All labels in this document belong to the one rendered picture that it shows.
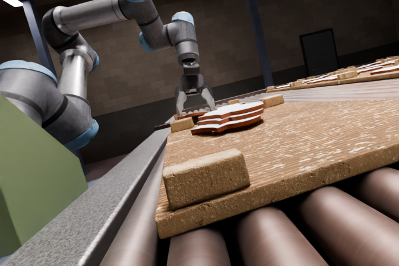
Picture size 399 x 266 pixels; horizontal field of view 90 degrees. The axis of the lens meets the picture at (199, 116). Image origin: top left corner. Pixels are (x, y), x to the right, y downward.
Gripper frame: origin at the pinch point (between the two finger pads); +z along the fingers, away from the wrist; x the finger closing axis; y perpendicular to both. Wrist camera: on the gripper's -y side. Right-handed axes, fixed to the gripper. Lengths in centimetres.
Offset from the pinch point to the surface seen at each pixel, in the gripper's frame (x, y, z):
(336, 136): -10.1, -43.7, 9.0
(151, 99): 82, 502, -122
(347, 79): -66, 13, -8
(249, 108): -7.2, -28.5, 3.3
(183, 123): 4.8, -10.4, 2.8
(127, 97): 147, 500, -135
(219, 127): -1.1, -29.8, 6.0
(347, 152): -7.5, -47.6, 10.0
